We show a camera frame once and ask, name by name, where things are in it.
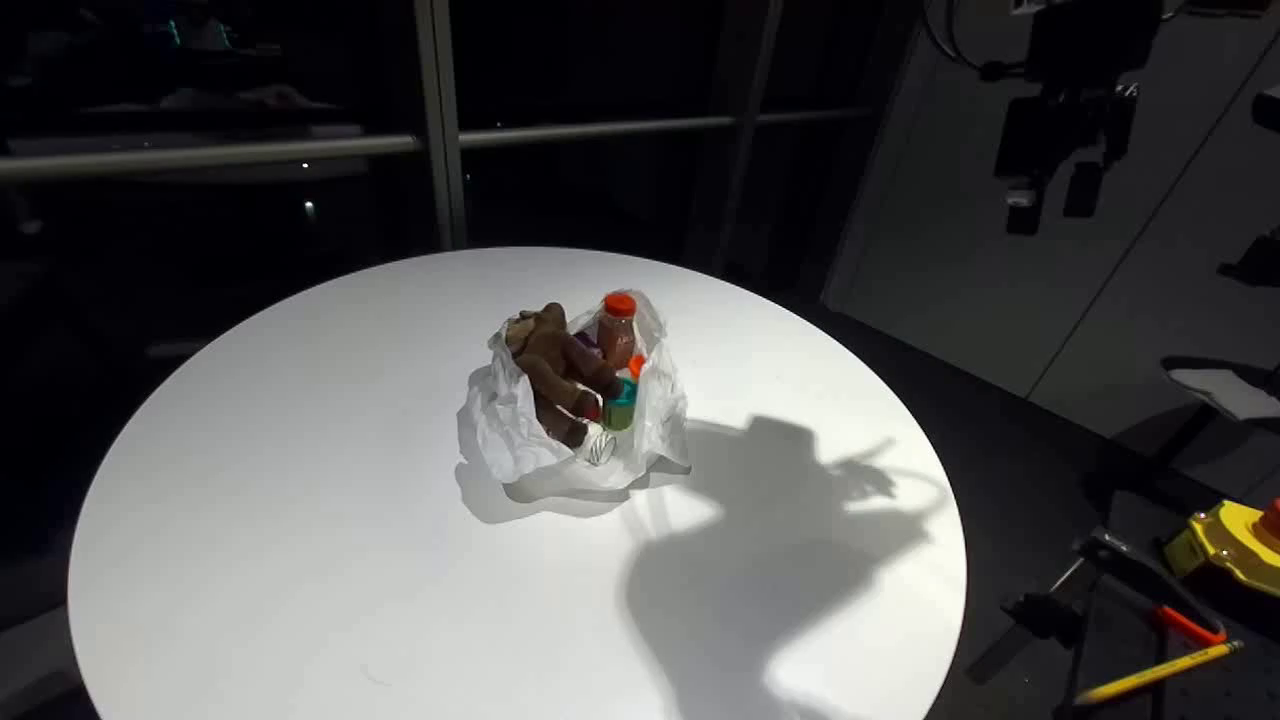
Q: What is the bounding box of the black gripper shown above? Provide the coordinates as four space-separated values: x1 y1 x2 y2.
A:
990 84 1141 239

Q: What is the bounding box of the brown plush moose toy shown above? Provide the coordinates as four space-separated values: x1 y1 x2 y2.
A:
497 298 622 451

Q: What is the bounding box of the white plastic bag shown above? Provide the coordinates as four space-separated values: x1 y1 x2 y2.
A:
457 284 697 512

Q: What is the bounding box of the yellow emergency stop box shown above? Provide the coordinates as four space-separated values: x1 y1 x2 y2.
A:
1165 493 1280 598

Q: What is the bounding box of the yellow pencil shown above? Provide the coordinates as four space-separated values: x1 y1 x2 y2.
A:
1067 636 1243 711

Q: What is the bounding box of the orange handled black tool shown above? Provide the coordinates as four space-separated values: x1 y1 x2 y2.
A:
1074 527 1232 655

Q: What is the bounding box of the vertical window post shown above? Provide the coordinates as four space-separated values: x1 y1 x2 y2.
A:
408 0 473 252

